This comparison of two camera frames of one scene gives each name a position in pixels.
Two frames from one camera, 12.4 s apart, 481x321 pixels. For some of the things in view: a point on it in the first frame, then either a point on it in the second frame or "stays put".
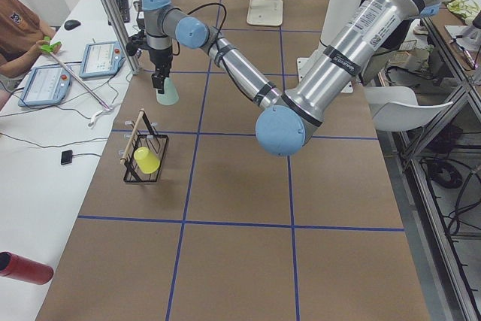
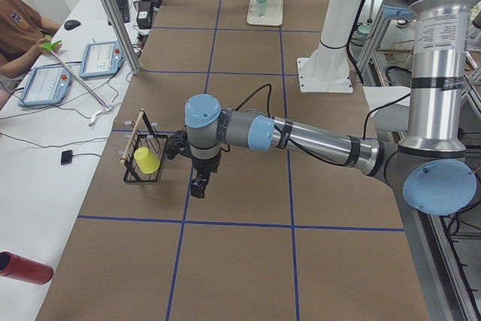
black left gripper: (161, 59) to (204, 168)
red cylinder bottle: (13, 266) stays put
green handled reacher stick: (49, 45) stays put
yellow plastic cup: (147, 161) stays put
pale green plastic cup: (170, 95) to (261, 5)
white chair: (395, 108) stays put
